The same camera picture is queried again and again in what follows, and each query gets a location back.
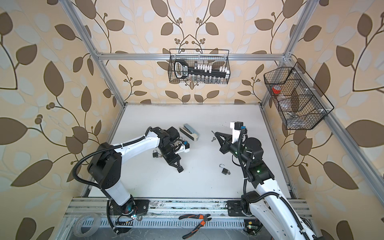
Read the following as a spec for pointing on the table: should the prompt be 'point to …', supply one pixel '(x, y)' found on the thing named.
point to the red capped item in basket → (276, 89)
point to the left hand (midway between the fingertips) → (179, 165)
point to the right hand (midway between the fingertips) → (216, 135)
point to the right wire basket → (301, 104)
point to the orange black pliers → (204, 217)
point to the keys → (214, 138)
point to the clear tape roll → (77, 229)
